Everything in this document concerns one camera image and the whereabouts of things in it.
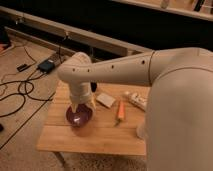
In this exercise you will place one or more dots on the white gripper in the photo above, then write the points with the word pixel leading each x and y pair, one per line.
pixel 81 93

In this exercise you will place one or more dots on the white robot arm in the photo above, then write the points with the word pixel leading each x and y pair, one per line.
pixel 178 127

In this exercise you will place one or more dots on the black eraser block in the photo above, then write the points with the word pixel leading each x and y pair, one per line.
pixel 93 87

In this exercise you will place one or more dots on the purple bowl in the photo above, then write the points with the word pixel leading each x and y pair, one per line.
pixel 80 117

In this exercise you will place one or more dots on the white sponge pad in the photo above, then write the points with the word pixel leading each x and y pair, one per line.
pixel 105 99

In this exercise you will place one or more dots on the orange carrot toy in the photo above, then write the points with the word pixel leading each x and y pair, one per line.
pixel 120 114

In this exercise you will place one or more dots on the wooden table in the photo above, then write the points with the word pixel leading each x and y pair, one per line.
pixel 99 135

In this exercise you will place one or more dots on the black power adapter box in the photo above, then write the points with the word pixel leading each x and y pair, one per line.
pixel 46 66

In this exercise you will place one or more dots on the small black plug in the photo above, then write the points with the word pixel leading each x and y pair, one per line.
pixel 22 67

